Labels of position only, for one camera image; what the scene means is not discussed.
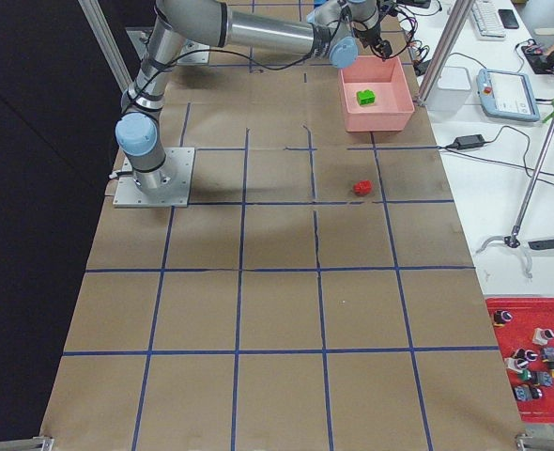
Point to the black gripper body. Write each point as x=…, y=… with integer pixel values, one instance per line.
x=365, y=29

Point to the green toy block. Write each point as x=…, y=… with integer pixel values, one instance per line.
x=365, y=97

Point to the red toy block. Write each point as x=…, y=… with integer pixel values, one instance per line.
x=363, y=187

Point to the pink plastic box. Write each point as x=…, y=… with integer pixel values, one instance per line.
x=394, y=105

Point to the white plastic container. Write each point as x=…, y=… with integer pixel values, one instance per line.
x=451, y=90

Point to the white keyboard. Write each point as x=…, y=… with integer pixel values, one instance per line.
x=486, y=21

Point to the black smartphone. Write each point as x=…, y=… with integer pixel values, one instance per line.
x=508, y=19

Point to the black power adapter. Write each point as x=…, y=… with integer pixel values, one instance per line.
x=468, y=141

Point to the teach pendant tablet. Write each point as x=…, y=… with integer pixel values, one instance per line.
x=507, y=95

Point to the brown paper table cover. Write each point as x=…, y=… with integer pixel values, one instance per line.
x=279, y=311

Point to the red plastic tray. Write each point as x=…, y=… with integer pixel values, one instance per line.
x=524, y=328

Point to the aluminium frame post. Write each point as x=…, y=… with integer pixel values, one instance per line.
x=447, y=40

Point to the green handled reach grabber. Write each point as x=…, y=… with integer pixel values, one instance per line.
x=511, y=240

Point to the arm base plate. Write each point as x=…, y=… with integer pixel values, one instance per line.
x=168, y=186

